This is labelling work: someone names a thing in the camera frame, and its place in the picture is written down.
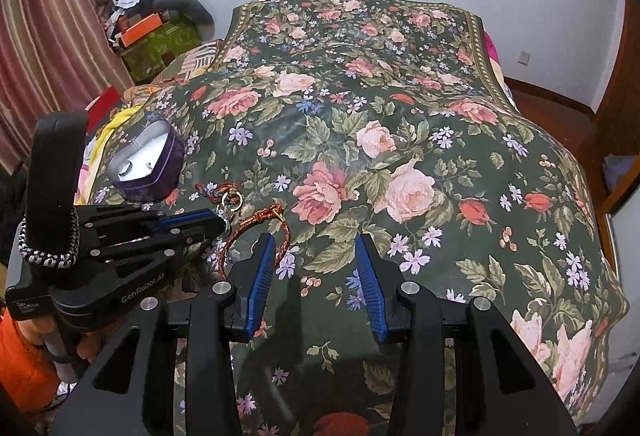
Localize black white braided bracelet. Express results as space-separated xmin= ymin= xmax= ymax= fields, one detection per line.
xmin=19 ymin=208 xmax=81 ymax=269

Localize striped patchwork blanket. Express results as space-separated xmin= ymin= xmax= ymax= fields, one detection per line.
xmin=150 ymin=40 xmax=226 ymax=86

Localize floral blanket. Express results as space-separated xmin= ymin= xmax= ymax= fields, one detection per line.
xmin=75 ymin=0 xmax=631 ymax=436

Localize purple heart-shaped tin box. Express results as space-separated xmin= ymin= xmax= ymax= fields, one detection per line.
xmin=106 ymin=120 xmax=186 ymax=204

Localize person's left hand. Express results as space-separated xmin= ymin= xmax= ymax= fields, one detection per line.
xmin=75 ymin=330 xmax=104 ymax=365

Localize person's left forearm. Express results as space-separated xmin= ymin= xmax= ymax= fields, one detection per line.
xmin=0 ymin=311 xmax=63 ymax=409

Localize pink cloth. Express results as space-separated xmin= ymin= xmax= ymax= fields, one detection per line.
xmin=482 ymin=30 xmax=516 ymax=101

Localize red braided rope bracelet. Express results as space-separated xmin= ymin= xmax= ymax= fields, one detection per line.
xmin=214 ymin=203 xmax=292 ymax=289

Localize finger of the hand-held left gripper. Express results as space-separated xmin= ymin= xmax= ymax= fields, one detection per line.
xmin=75 ymin=207 xmax=227 ymax=250
xmin=99 ymin=232 xmax=224 ymax=290

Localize striped curtain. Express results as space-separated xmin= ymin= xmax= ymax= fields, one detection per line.
xmin=0 ymin=0 xmax=136 ymax=177

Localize green cloth-covered box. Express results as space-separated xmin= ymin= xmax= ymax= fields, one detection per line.
xmin=120 ymin=18 xmax=201 ymax=84

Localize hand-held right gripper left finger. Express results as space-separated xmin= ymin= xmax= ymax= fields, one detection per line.
xmin=47 ymin=232 xmax=277 ymax=436

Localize yellow cloth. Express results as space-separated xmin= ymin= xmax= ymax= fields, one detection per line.
xmin=90 ymin=103 xmax=151 ymax=151

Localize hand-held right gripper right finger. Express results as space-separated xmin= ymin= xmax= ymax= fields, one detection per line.
xmin=355 ymin=232 xmax=581 ymax=436

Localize red box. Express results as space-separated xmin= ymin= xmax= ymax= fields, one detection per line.
xmin=85 ymin=86 xmax=121 ymax=137

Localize orange box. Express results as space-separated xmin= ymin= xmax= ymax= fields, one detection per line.
xmin=120 ymin=13 xmax=166 ymax=49

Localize wooden wardrobe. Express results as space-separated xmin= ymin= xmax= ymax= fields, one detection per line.
xmin=585 ymin=0 xmax=640 ymax=267

